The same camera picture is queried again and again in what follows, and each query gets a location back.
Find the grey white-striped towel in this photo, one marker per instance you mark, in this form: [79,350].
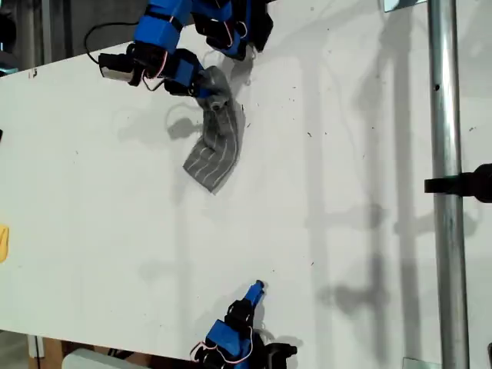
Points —
[217,153]

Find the white box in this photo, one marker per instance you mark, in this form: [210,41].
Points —
[96,360]

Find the black round object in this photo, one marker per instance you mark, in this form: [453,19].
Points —
[7,32]

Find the black clamp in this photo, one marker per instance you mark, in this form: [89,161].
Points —
[461,183]

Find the yellow object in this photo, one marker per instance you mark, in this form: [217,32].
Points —
[4,244]

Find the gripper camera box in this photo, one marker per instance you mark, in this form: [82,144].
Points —
[117,69]
[280,355]

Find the steel post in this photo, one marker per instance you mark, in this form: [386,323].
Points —
[447,184]

